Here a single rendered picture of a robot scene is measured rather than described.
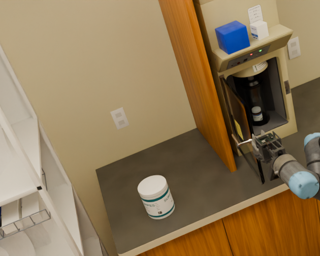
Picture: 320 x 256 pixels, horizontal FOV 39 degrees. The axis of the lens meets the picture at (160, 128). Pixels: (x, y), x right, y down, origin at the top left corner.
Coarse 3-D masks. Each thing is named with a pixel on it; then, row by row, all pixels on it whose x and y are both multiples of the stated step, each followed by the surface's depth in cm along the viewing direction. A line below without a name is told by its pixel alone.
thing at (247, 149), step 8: (224, 80) 189; (232, 88) 181; (232, 96) 183; (232, 104) 189; (240, 104) 172; (232, 112) 196; (240, 112) 178; (232, 120) 203; (240, 120) 184; (248, 120) 170; (240, 128) 190; (248, 128) 173; (248, 136) 179; (248, 144) 185; (248, 152) 191; (248, 160) 198; (256, 160) 181; (256, 168) 187
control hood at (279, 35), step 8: (280, 24) 191; (272, 32) 186; (280, 32) 184; (288, 32) 182; (256, 40) 184; (264, 40) 182; (272, 40) 182; (280, 40) 185; (288, 40) 189; (248, 48) 180; (256, 48) 182; (272, 48) 190; (216, 56) 186; (224, 56) 180; (232, 56) 180; (216, 64) 190; (224, 64) 184; (240, 64) 192
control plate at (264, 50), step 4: (264, 48) 186; (268, 48) 188; (252, 52) 185; (256, 52) 186; (260, 52) 188; (264, 52) 190; (240, 56) 183; (244, 56) 185; (248, 56) 187; (252, 56) 189; (256, 56) 191; (232, 60) 184; (236, 60) 186; (240, 60) 188; (248, 60) 192; (228, 64) 186; (232, 64) 188; (236, 64) 190; (228, 68) 190
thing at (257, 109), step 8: (256, 88) 210; (248, 96) 213; (256, 96) 212; (264, 96) 216; (248, 104) 216; (256, 104) 214; (264, 104) 216; (256, 112) 217; (264, 112) 217; (256, 120) 219
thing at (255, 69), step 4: (260, 64) 202; (264, 64) 203; (248, 68) 201; (252, 68) 201; (256, 68) 201; (260, 68) 201; (264, 68) 203; (236, 72) 204; (240, 72) 203; (244, 72) 202; (248, 72) 201; (252, 72) 201; (256, 72) 201; (260, 72) 201; (236, 76) 205; (240, 76) 203; (244, 76) 202; (248, 76) 202
